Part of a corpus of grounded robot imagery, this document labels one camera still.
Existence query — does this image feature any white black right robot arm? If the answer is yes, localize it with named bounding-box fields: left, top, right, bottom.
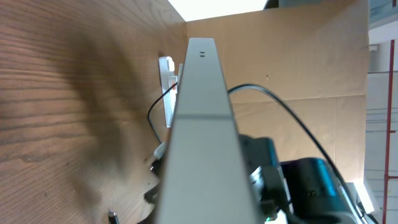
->
left=239, top=134, right=359, bottom=223

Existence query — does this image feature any white power strip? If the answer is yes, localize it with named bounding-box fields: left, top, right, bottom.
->
left=159, top=56, right=183, bottom=128

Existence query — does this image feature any brown cardboard panel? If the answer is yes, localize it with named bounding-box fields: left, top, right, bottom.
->
left=187, top=1, right=369, bottom=182

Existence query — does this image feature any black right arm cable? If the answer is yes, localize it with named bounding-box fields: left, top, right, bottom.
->
left=228, top=83, right=380, bottom=224

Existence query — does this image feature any white power strip cord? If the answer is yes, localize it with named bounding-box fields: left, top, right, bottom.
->
left=152, top=141, right=167, bottom=161

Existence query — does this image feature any black usb charging cable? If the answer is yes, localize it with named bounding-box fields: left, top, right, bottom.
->
left=108, top=81, right=180, bottom=224

